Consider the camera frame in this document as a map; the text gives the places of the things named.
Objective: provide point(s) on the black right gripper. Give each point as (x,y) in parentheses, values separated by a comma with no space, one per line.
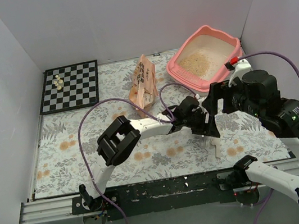
(218,96)

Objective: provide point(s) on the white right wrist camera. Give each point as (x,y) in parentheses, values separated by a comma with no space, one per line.
(239,67)

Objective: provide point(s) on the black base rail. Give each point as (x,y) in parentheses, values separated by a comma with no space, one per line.
(170,193)

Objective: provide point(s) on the floral table mat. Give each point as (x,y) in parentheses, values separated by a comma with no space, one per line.
(68,142)

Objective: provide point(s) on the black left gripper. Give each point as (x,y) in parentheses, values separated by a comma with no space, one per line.
(207,127)

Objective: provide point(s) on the black white chessboard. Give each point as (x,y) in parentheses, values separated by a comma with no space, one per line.
(80,88)

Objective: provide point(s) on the pink litter box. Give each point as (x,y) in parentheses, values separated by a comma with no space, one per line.
(200,61)

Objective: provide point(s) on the pink litter bag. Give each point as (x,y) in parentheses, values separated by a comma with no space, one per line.
(143,89)

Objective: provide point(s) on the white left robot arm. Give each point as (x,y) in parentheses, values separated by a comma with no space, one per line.
(118,141)

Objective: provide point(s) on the beige bag clip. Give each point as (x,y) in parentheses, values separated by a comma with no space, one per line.
(215,142)

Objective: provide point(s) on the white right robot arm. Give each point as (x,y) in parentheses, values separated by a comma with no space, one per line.
(257,94)

